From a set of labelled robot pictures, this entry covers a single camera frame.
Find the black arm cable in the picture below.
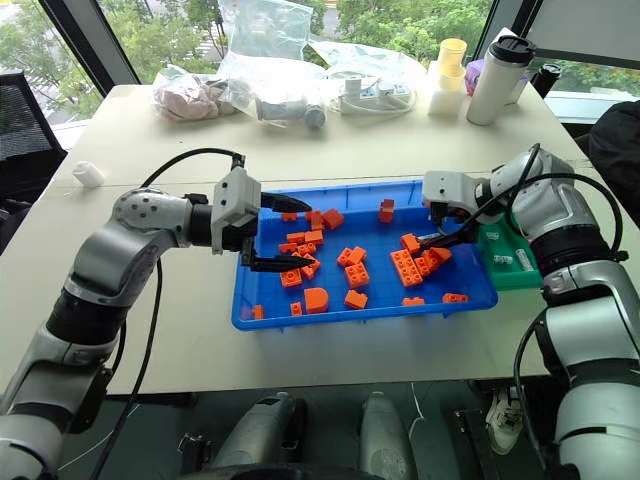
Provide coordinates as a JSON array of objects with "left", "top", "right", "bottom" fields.
[
  {"left": 92, "top": 147, "right": 247, "bottom": 480},
  {"left": 433, "top": 143, "right": 629, "bottom": 474}
]

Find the clear bag with power strip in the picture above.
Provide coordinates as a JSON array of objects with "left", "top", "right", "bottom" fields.
[{"left": 308, "top": 40, "right": 427, "bottom": 117}]

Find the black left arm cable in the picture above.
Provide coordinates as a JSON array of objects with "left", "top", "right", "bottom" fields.
[{"left": 92, "top": 147, "right": 247, "bottom": 480}]

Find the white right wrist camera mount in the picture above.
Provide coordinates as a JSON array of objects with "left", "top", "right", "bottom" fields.
[{"left": 421, "top": 170, "right": 477, "bottom": 212}]

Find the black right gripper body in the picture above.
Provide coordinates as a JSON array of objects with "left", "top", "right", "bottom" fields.
[{"left": 428, "top": 199, "right": 475, "bottom": 237}]

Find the rounded orange toy brick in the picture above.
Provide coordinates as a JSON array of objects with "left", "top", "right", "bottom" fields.
[{"left": 304, "top": 286, "right": 331, "bottom": 316}]

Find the yellow plastic cup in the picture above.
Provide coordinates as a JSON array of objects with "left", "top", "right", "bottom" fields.
[{"left": 438, "top": 37, "right": 468, "bottom": 92}]

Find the black bottle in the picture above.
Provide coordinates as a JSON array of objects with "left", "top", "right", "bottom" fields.
[{"left": 528, "top": 61, "right": 563, "bottom": 97}]

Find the square orange toy brick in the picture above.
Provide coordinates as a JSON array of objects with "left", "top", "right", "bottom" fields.
[{"left": 344, "top": 262, "right": 371, "bottom": 290}]

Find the white power strip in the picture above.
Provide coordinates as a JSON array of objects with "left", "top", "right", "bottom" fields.
[{"left": 338, "top": 75, "right": 417, "bottom": 115}]

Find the small white plastic bottle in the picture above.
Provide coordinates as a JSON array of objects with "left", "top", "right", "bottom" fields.
[{"left": 71, "top": 160, "right": 107, "bottom": 189}]

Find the white tumbler with black lid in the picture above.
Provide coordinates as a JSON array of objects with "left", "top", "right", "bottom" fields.
[{"left": 465, "top": 35, "right": 538, "bottom": 127}]

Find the white box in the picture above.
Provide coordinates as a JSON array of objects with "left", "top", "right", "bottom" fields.
[{"left": 426, "top": 59, "right": 465, "bottom": 120}]

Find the tall clear plastic bag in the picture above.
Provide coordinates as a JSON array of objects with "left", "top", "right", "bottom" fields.
[{"left": 217, "top": 0, "right": 332, "bottom": 129}]

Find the dark window frame post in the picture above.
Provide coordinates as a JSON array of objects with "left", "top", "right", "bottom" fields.
[
  {"left": 39, "top": 0, "right": 142, "bottom": 97},
  {"left": 473, "top": 0, "right": 545, "bottom": 62}
]

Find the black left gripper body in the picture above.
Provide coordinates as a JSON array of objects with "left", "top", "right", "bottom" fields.
[{"left": 221, "top": 191, "right": 276, "bottom": 267}]

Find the clear bag with pink items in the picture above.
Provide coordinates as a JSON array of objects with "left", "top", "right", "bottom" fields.
[{"left": 151, "top": 63, "right": 244, "bottom": 124}]

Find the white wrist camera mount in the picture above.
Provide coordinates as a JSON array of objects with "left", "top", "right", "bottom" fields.
[
  {"left": 210, "top": 166, "right": 263, "bottom": 255},
  {"left": 421, "top": 170, "right": 477, "bottom": 212}
]

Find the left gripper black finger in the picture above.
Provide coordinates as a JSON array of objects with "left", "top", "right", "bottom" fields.
[
  {"left": 270, "top": 192, "right": 315, "bottom": 213},
  {"left": 249, "top": 253, "right": 317, "bottom": 275}
]

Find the grey rounded robot leg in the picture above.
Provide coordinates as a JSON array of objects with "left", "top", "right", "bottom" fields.
[
  {"left": 218, "top": 391, "right": 307, "bottom": 475},
  {"left": 358, "top": 391, "right": 417, "bottom": 480}
]

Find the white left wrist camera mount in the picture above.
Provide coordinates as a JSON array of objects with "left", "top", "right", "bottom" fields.
[{"left": 210, "top": 166, "right": 263, "bottom": 255}]

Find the black backpack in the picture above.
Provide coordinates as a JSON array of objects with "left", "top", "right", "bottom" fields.
[{"left": 586, "top": 99, "right": 640, "bottom": 202}]

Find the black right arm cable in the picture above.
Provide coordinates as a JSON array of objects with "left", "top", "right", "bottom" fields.
[{"left": 433, "top": 143, "right": 629, "bottom": 474}]

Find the green plastic bin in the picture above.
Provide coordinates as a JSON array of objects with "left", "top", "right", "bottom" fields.
[{"left": 474, "top": 218, "right": 545, "bottom": 293}]

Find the purple container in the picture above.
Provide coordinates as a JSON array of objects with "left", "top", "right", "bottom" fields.
[{"left": 464, "top": 58, "right": 487, "bottom": 97}]

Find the black mesh office chair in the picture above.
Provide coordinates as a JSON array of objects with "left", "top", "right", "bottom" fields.
[{"left": 0, "top": 71, "right": 69, "bottom": 202}]

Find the white sneaker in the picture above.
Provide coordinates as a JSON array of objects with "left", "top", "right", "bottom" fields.
[{"left": 486, "top": 386, "right": 525, "bottom": 457}]

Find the blue plastic bin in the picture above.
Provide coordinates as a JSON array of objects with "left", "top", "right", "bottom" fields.
[{"left": 230, "top": 178, "right": 500, "bottom": 333}]

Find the large orange toy brick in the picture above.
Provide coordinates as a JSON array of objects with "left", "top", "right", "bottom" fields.
[{"left": 390, "top": 249, "right": 427, "bottom": 288}]

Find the grey-blue cylinder item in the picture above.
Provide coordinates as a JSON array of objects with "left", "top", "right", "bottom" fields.
[{"left": 255, "top": 96, "right": 327, "bottom": 130}]

